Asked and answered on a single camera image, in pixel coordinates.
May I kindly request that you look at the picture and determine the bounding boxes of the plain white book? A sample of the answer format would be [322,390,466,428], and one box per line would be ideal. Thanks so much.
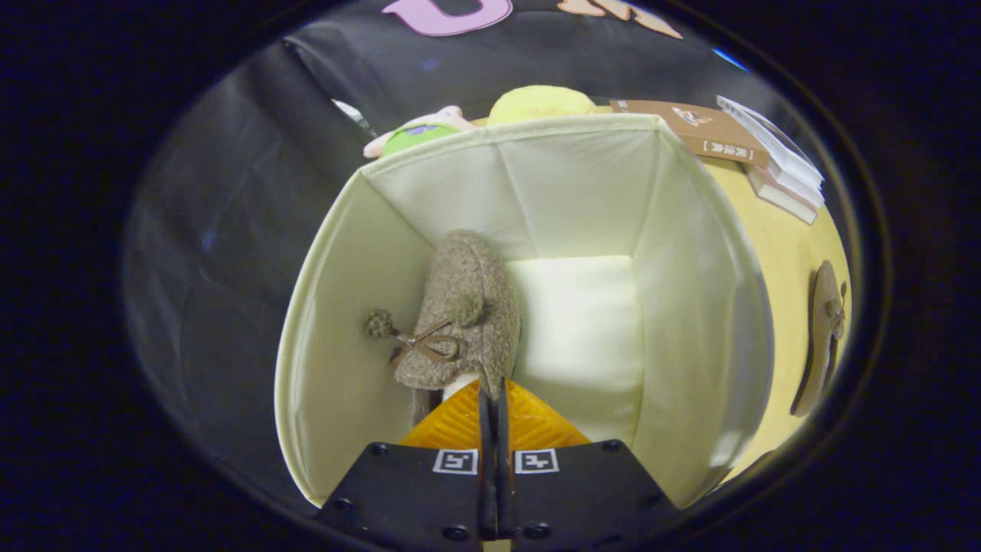
[755,153,825,208]

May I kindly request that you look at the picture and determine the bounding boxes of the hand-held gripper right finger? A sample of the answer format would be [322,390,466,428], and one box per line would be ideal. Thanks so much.
[496,378,683,552]

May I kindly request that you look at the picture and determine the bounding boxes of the beige fabric storage box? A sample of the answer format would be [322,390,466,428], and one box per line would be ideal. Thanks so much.
[274,113,776,511]

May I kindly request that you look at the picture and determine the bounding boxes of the yellow round plush toy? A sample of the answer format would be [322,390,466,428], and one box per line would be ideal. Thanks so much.
[487,84,597,127]

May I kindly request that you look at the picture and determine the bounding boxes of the brown book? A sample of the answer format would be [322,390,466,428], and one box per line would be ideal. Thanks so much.
[610,98,771,169]

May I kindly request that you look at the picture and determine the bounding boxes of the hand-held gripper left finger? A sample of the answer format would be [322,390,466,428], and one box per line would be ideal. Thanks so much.
[314,379,497,552]

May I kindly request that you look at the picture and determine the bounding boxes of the white book with portrait cover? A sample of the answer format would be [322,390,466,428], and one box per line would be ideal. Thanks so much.
[717,94,825,185]

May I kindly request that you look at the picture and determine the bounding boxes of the black backdrop cloth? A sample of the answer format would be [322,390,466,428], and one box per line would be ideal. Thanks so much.
[123,0,752,507]

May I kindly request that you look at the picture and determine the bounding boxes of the pink and green plush toy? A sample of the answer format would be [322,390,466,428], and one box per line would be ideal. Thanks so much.
[363,105,477,159]

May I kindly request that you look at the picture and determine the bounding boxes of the brown fuzzy shoe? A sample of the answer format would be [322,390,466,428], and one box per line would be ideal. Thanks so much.
[789,259,848,419]
[363,228,523,426]

